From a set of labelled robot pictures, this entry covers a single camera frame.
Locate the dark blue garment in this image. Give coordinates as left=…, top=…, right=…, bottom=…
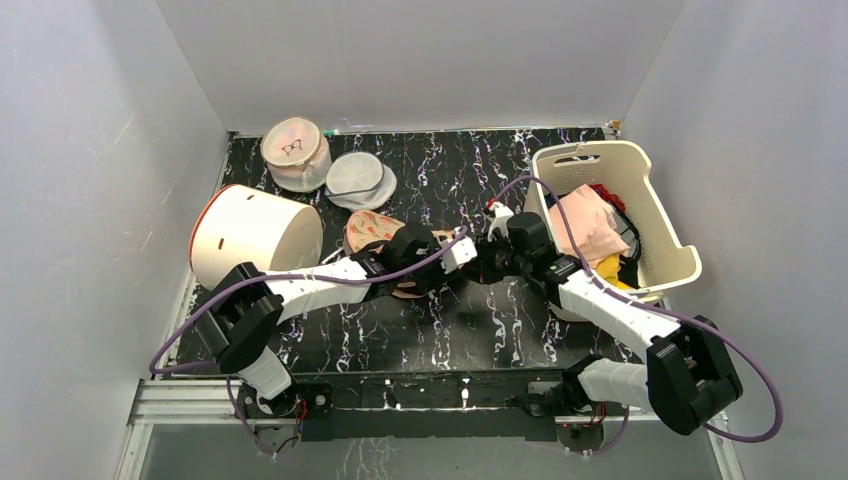
left=543, top=194, right=565, bottom=209

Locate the grey black garment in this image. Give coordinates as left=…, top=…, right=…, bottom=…
left=611, top=203, right=642, bottom=289

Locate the cream cylindrical bin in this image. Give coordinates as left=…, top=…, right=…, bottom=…
left=189, top=184, right=323, bottom=290

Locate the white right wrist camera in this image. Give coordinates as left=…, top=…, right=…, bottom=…
left=485, top=199, right=515, bottom=243

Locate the purple capped marker pen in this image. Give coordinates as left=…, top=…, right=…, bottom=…
left=321, top=248, right=346, bottom=264

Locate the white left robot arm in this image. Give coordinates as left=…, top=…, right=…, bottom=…
left=192, top=224, right=477, bottom=416

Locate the cream plastic laundry basket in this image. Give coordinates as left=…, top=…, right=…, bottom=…
left=531, top=140, right=702, bottom=304

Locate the yellow garment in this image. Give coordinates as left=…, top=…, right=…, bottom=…
left=593, top=253, right=630, bottom=290

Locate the peach patterned mesh laundry bag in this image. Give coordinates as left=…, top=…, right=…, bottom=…
left=343, top=210, right=466, bottom=297

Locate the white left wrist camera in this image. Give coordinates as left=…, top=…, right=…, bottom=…
left=434, top=226, right=477, bottom=274

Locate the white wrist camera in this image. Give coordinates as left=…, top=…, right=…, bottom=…
left=485, top=199, right=515, bottom=243
left=434, top=226, right=477, bottom=274

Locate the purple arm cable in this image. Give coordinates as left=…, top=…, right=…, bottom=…
left=490, top=175, right=784, bottom=444
left=148, top=226, right=468, bottom=379

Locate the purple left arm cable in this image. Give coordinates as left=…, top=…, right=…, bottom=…
left=148, top=226, right=468, bottom=379

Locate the pink round mesh laundry bag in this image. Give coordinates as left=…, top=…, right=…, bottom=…
left=260, top=116, right=332, bottom=193

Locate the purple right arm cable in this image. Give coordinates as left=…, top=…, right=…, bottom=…
left=490, top=175, right=784, bottom=444

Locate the pink garment in basket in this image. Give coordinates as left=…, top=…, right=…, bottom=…
left=548, top=184, right=630, bottom=268

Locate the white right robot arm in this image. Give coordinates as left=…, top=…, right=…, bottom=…
left=462, top=202, right=744, bottom=435

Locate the red lace garment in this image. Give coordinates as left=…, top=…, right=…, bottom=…
left=590, top=184, right=626, bottom=212

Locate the white round mesh laundry bag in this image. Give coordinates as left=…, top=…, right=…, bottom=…
left=324, top=152, right=397, bottom=211

